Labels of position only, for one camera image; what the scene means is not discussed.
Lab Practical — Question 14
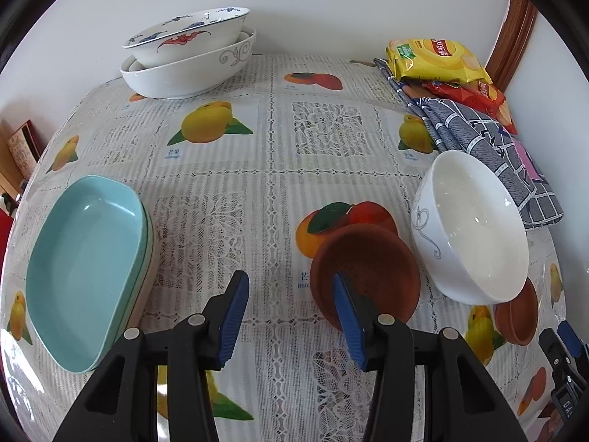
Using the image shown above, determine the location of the blue patterned porcelain bowl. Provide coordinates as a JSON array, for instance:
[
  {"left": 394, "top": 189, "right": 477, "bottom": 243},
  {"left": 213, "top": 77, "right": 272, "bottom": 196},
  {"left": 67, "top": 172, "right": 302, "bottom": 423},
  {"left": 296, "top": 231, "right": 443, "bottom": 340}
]
[{"left": 123, "top": 6, "right": 251, "bottom": 68}]

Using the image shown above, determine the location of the grey checked folded cloth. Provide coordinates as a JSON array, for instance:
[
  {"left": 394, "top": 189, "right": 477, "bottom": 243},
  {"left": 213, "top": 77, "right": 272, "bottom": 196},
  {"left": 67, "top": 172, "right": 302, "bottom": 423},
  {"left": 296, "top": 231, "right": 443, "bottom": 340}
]
[{"left": 373, "top": 58, "right": 564, "bottom": 229}]

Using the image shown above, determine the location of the yellow chips bag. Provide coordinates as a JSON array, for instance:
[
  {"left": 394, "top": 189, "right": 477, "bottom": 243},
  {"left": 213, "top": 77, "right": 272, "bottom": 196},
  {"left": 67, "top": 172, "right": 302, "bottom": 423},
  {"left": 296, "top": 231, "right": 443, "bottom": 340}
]
[{"left": 385, "top": 39, "right": 492, "bottom": 84}]

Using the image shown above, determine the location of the brown cardboard box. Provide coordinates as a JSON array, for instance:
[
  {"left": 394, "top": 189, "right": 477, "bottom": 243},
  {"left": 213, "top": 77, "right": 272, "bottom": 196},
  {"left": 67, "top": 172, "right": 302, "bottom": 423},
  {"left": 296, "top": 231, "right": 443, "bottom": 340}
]
[{"left": 0, "top": 140, "right": 23, "bottom": 200}]

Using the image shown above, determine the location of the green plastic dish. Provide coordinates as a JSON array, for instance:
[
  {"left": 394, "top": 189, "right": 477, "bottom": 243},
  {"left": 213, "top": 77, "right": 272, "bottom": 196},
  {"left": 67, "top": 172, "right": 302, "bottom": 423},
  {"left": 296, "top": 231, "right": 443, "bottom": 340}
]
[{"left": 94, "top": 207, "right": 150, "bottom": 367}]

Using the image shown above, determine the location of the brown wooden door frame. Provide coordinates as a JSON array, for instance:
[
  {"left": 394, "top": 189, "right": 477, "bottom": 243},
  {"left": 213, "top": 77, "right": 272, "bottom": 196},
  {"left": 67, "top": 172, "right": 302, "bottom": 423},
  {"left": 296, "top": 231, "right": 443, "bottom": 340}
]
[{"left": 486, "top": 0, "right": 538, "bottom": 92}]

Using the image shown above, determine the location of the large white ceramic bowl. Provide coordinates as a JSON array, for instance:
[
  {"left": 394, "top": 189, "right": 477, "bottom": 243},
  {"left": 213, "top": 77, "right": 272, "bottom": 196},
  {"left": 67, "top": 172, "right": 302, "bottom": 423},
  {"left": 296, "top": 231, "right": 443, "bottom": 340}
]
[{"left": 120, "top": 26, "right": 258, "bottom": 100}]

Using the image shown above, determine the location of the teal plastic dish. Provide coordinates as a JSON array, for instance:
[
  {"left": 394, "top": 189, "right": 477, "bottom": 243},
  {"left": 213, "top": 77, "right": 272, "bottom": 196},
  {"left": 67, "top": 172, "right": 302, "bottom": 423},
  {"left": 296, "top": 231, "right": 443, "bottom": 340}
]
[{"left": 26, "top": 175, "right": 150, "bottom": 374}]

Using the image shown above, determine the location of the patterned framed box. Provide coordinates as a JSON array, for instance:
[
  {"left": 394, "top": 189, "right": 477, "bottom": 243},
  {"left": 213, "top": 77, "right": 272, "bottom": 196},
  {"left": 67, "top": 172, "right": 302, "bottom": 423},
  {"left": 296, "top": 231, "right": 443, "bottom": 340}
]
[{"left": 7, "top": 120, "right": 45, "bottom": 180}]

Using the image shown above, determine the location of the red chips bag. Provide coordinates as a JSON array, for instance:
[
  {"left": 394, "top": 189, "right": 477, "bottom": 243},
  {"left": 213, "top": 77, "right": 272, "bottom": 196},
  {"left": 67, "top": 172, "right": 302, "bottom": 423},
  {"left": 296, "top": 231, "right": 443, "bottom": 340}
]
[{"left": 421, "top": 80, "right": 518, "bottom": 135}]

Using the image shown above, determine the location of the fruit print tablecloth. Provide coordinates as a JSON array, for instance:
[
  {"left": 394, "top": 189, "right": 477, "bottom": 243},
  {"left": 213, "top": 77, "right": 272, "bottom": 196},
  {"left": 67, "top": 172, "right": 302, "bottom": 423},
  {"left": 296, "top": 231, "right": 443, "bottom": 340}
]
[{"left": 0, "top": 52, "right": 568, "bottom": 442}]

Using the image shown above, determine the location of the brown clay saucer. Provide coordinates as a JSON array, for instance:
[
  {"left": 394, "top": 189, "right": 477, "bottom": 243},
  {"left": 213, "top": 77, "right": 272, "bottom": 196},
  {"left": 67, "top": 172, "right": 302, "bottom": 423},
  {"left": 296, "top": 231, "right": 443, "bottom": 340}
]
[
  {"left": 494, "top": 278, "right": 539, "bottom": 346},
  {"left": 310, "top": 224, "right": 421, "bottom": 330}
]

